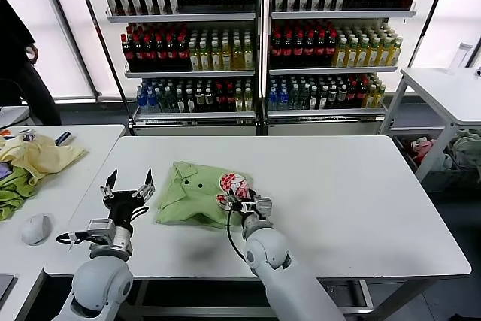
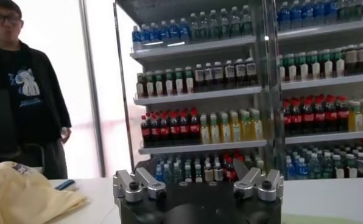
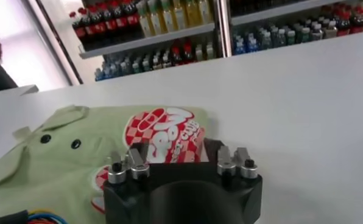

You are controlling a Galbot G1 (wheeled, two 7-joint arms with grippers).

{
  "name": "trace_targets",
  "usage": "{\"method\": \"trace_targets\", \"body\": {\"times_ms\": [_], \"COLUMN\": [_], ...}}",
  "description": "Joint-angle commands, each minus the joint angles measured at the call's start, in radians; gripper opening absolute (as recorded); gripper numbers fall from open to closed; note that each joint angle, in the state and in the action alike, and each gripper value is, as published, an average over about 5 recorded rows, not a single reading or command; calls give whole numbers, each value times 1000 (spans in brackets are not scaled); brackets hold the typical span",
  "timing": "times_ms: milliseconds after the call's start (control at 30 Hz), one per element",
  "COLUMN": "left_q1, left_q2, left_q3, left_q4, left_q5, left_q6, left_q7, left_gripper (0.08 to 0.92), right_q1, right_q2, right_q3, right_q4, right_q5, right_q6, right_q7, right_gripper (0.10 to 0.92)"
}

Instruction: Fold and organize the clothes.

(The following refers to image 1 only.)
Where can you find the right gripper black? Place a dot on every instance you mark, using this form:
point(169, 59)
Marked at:
point(244, 205)

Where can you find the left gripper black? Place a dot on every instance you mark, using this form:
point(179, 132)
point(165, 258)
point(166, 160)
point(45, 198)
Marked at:
point(122, 204)

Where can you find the light green polo shirt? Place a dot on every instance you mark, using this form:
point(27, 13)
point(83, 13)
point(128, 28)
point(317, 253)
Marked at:
point(188, 200)

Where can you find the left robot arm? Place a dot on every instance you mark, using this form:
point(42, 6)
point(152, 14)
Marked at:
point(101, 283)

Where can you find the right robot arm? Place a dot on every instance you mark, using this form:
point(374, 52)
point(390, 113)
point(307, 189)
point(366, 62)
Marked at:
point(285, 279)

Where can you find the person in dark clothes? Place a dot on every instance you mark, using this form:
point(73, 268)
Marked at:
point(22, 84)

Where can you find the pink and red clothes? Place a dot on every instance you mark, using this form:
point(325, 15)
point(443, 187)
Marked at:
point(421, 148)

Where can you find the pale green clothes pile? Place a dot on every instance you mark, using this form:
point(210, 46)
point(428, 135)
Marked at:
point(466, 148)

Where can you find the bystander bare hand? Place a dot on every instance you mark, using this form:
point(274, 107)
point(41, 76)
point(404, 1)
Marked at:
point(32, 54)

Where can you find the dark blue white tool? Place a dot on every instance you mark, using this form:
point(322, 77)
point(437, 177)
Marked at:
point(64, 139)

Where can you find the blue water bottle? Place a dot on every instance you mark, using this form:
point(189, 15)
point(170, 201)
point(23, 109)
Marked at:
point(152, 101)
point(273, 99)
point(283, 99)
point(141, 101)

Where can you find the clear water bottle green cap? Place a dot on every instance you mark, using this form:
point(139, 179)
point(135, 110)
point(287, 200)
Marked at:
point(304, 99)
point(171, 102)
point(294, 99)
point(161, 102)

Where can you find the pale yellow garment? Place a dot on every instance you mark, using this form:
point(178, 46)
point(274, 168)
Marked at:
point(41, 157)

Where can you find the small dark bottle white label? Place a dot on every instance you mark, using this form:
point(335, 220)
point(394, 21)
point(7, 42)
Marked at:
point(209, 102)
point(313, 99)
point(332, 98)
point(199, 102)
point(190, 103)
point(342, 98)
point(323, 99)
point(180, 103)

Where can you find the small red-capped cola bottle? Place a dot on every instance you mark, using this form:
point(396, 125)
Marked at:
point(219, 102)
point(361, 97)
point(230, 102)
point(351, 97)

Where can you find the small yellow juice bottle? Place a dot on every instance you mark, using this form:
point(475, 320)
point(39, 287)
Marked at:
point(381, 96)
point(371, 97)
point(239, 102)
point(248, 102)

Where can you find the white computer mouse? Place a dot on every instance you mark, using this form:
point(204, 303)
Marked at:
point(36, 229)

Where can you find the small printed packet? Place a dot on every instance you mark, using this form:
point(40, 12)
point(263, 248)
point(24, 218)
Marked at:
point(28, 136)

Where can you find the crumpled green garment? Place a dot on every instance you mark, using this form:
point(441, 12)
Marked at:
point(15, 185)

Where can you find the purple cloth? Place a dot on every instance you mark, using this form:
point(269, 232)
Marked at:
point(3, 170)

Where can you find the small orange object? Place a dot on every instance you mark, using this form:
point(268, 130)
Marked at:
point(6, 133)

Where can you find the dark flat tablet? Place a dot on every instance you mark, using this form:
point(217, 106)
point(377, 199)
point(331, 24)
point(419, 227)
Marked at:
point(5, 287)

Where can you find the metal drinks shelf unit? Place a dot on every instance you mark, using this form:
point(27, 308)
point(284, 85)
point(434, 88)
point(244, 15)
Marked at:
point(180, 17)
point(338, 14)

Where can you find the grey storage crate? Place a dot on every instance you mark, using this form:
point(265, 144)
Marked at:
point(436, 182)

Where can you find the white side table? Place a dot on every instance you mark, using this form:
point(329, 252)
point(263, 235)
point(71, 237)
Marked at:
point(443, 91)

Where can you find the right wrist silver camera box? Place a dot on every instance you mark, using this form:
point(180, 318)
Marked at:
point(264, 208)

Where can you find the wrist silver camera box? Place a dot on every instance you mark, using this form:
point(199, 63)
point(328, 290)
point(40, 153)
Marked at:
point(264, 208)
point(101, 229)

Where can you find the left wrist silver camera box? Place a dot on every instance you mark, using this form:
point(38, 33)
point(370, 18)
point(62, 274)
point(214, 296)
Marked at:
point(101, 229)

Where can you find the metal work table frame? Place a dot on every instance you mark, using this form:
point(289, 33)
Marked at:
point(188, 312)

